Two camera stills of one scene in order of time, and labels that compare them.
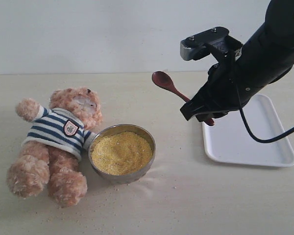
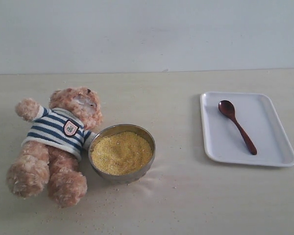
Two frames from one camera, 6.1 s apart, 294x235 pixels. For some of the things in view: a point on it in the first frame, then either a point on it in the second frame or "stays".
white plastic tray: (229, 141) stays
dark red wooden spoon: (163, 80) → (227, 108)
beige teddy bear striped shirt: (52, 149) stays
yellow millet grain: (120, 153) stays
